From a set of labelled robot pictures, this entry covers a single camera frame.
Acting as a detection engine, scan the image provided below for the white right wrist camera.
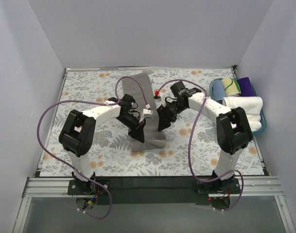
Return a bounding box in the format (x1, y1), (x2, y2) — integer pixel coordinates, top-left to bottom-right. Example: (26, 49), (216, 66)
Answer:
(154, 90), (166, 101)

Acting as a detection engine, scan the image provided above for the aluminium frame rail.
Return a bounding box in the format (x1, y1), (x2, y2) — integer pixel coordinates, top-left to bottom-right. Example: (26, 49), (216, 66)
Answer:
(23, 176), (284, 197)

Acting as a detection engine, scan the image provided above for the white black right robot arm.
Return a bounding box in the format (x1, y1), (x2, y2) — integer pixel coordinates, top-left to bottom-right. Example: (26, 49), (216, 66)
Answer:
(155, 79), (253, 193)

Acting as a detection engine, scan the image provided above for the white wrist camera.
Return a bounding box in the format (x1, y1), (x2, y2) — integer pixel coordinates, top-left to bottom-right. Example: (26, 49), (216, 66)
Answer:
(141, 109), (153, 120)
(154, 90), (166, 101)

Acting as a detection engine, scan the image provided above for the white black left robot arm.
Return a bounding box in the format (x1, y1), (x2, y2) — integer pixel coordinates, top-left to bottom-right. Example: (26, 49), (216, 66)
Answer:
(58, 94), (152, 195)

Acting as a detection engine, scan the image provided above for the white folded towel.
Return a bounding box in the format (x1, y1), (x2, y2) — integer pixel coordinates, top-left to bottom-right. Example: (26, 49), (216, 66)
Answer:
(222, 97), (263, 132)

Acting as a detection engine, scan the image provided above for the yellow green rolled towel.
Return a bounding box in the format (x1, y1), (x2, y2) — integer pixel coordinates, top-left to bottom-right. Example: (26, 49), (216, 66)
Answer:
(221, 77), (241, 97)

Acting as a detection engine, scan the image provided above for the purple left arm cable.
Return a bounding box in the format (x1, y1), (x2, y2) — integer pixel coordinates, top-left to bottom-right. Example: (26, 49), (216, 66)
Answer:
(37, 76), (154, 220)

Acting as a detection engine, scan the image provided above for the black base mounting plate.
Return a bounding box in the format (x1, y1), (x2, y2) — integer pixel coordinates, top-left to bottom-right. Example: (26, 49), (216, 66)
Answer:
(67, 176), (241, 207)

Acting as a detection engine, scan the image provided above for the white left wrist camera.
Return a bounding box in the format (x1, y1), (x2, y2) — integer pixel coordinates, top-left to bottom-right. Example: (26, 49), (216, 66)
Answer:
(141, 109), (153, 120)

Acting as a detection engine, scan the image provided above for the blue rolled towel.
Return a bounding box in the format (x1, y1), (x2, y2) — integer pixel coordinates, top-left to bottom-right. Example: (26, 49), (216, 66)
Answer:
(212, 80), (226, 103)

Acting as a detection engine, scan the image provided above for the grey terry towel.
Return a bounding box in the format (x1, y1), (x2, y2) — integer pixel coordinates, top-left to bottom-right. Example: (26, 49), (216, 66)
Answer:
(122, 73), (166, 152)

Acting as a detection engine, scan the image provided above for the purple rolled towel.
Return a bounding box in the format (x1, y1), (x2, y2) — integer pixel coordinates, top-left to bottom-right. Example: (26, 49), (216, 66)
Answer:
(237, 77), (256, 97)

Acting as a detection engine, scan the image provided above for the floral patterned table mat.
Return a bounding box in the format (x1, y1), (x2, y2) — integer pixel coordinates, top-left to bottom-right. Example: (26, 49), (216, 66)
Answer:
(39, 68), (265, 177)

